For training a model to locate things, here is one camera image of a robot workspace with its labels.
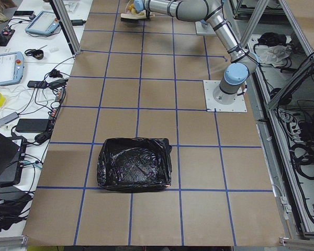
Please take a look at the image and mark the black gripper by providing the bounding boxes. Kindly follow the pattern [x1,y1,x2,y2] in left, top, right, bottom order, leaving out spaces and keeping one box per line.
[145,10,151,19]

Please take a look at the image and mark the beige plastic dustpan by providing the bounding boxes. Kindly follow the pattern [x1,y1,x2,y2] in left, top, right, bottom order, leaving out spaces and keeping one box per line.
[125,0,135,14]

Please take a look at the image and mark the white hand brush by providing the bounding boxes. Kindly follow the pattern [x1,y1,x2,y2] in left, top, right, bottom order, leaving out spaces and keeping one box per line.
[120,12,155,22]

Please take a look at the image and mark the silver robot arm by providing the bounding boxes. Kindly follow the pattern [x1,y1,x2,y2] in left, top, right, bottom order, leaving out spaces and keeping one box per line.
[134,0,259,105]

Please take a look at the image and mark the black lined trash bin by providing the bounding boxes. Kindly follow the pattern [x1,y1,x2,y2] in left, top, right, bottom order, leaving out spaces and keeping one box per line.
[96,138,172,192]

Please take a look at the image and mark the far blue teach pendant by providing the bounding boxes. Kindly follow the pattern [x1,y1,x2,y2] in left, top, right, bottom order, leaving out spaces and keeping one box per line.
[25,10,60,37]

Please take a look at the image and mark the blue teach pendant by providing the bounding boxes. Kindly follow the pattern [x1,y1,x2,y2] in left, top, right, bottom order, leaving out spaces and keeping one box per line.
[0,52,24,86]
[25,10,60,37]

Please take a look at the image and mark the white crumpled cloth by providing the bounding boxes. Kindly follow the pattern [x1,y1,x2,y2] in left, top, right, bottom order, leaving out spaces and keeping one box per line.
[258,45,291,67]

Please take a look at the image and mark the near blue teach pendant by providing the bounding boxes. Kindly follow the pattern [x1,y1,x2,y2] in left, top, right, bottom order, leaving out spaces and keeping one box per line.
[0,52,24,86]

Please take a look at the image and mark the black power adapter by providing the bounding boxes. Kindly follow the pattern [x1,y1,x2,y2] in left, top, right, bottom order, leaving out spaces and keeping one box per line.
[15,119,49,133]

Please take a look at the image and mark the grey usb hub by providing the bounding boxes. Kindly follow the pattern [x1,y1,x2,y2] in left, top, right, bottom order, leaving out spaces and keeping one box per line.
[0,112,19,127]

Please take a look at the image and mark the black laptop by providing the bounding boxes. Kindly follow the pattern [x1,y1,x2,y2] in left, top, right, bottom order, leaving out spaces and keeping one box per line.
[0,133,27,187]

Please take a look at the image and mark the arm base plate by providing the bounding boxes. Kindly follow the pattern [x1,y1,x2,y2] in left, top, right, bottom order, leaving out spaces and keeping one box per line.
[195,21,216,36]
[203,80,247,113]

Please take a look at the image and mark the aluminium frame post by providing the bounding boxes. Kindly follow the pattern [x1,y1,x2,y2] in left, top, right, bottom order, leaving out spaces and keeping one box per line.
[49,0,81,55]

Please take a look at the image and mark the black cable coils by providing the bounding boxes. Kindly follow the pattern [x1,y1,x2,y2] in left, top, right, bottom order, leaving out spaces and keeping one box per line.
[289,145,314,181]

